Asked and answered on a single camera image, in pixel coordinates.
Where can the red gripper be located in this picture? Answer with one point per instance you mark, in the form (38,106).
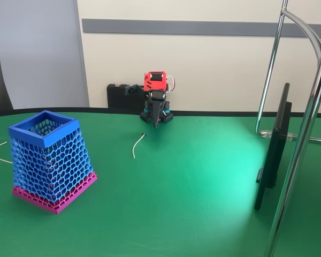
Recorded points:
(157,105)

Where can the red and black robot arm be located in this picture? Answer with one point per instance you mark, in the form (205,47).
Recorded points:
(147,104)

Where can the blue and magenta mesh basket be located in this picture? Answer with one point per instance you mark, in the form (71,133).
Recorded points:
(29,134)

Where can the black plastic case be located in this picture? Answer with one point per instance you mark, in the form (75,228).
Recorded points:
(115,96)

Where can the clear plastic clip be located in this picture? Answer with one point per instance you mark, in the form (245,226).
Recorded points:
(267,134)

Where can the black flat monitor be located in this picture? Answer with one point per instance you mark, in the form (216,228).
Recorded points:
(273,150)

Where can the chrome tube stand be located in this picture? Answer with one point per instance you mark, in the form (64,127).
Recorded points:
(295,166)

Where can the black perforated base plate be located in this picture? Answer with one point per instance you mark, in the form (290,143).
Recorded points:
(144,116)

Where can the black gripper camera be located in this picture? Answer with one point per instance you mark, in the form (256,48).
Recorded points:
(131,89)

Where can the grey wall rail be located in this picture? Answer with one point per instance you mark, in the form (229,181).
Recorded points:
(203,27)

